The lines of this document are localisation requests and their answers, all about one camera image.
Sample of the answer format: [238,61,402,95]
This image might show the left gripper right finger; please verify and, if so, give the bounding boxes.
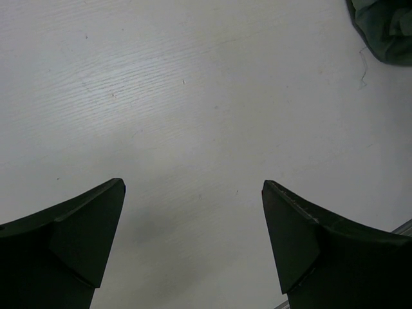
[261,180,411,308]

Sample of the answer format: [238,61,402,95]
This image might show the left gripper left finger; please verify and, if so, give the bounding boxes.
[1,178,126,308]

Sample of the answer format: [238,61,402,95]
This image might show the grey pleated skirt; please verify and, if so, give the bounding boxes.
[346,0,411,67]

